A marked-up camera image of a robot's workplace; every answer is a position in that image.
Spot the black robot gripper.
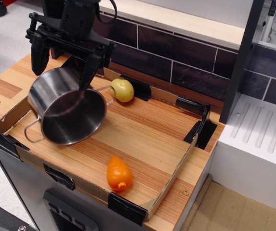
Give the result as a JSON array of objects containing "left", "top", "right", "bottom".
[{"left": 26, "top": 0, "right": 117, "bottom": 90}]

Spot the stainless steel pot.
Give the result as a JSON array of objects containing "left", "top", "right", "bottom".
[{"left": 24, "top": 67, "right": 116, "bottom": 145}]

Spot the cardboard fence with black tape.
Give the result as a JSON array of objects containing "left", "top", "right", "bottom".
[{"left": 0, "top": 56, "right": 224, "bottom": 231}]

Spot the yellow plastic potato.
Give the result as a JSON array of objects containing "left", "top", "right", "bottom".
[{"left": 110, "top": 78, "right": 134, "bottom": 103}]

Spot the light wooden shelf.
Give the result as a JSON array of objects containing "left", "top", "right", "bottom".
[{"left": 99, "top": 0, "right": 246, "bottom": 51}]

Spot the orange plastic carrot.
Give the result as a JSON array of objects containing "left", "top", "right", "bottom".
[{"left": 106, "top": 156, "right": 133, "bottom": 191}]

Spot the grey oven control panel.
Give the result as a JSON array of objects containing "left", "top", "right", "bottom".
[{"left": 43, "top": 191, "right": 100, "bottom": 231}]

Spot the white toy sink drainboard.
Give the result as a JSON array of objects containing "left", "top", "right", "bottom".
[{"left": 210, "top": 95, "right": 276, "bottom": 208}]

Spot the dark grey right upright post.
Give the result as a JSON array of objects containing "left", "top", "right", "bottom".
[{"left": 220, "top": 0, "right": 267, "bottom": 124}]

